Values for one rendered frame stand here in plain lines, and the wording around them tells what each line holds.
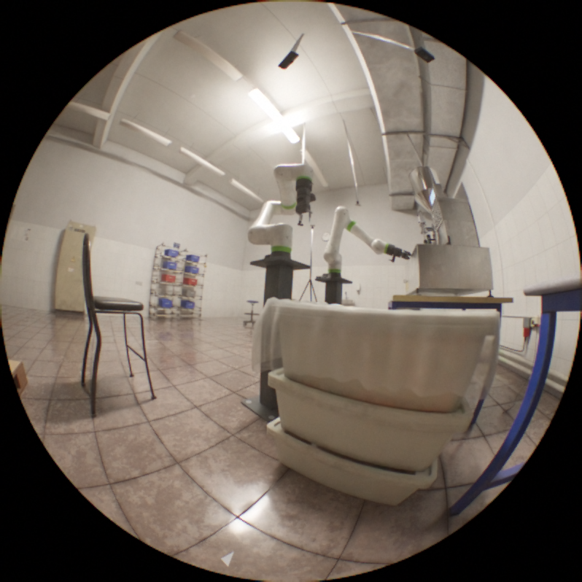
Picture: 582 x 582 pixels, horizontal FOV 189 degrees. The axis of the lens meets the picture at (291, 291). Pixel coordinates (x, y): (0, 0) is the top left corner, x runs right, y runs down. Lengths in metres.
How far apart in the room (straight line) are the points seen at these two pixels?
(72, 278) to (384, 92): 6.27
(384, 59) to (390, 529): 3.55
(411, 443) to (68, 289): 5.02
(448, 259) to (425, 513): 1.11
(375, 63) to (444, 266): 2.61
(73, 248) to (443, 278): 5.40
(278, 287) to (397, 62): 3.04
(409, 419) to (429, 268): 0.73
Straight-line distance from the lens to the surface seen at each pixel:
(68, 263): 4.81
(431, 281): 0.97
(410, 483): 0.63
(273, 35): 3.85
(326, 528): 0.73
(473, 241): 1.22
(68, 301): 4.80
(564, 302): 0.53
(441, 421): 0.47
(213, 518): 0.74
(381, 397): 0.47
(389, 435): 0.52
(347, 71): 3.97
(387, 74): 3.03
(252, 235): 1.09
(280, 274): 0.97
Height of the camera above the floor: 0.69
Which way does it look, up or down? 4 degrees up
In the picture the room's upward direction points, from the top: 4 degrees clockwise
